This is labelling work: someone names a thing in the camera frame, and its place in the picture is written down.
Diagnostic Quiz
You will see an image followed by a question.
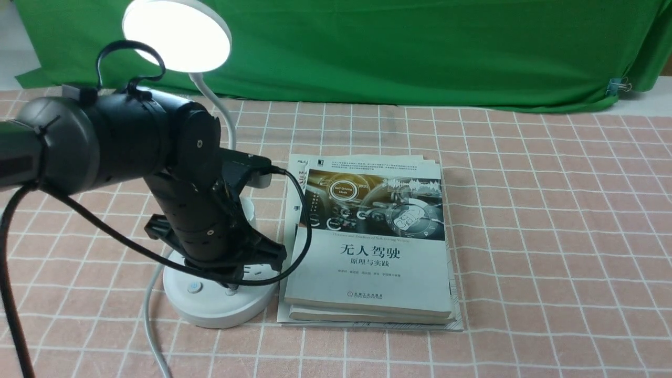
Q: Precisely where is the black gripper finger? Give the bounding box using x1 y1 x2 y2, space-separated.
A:
226 278 238 290

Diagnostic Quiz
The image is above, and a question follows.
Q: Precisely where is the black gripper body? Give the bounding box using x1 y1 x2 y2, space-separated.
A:
144 174 287 279

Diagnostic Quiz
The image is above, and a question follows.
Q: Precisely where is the white desk lamp with sockets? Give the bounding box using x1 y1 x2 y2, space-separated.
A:
122 1 276 329

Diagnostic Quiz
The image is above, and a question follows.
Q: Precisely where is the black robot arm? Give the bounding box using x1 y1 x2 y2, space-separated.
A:
2 88 287 286

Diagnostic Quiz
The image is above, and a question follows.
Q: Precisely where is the bottom book in stack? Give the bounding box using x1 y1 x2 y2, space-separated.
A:
278 154 465 332

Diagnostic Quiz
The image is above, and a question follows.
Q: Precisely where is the top self-driving textbook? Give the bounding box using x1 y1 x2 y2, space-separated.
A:
285 168 453 318

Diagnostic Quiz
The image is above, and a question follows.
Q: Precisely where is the pink checkered tablecloth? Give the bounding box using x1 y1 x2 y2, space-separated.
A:
8 100 671 377

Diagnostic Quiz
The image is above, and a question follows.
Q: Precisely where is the green backdrop cloth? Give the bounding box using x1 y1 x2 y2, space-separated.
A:
13 0 672 114

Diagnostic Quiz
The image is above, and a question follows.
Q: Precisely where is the metal binder clip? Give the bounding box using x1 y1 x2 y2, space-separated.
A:
605 77 632 97

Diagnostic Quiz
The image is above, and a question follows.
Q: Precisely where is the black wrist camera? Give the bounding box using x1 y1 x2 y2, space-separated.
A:
218 148 273 195

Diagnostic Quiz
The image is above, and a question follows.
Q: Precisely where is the white lamp power cable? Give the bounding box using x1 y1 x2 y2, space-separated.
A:
143 251 175 378

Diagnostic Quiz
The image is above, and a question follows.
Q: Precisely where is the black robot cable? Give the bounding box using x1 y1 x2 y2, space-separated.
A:
0 167 312 378

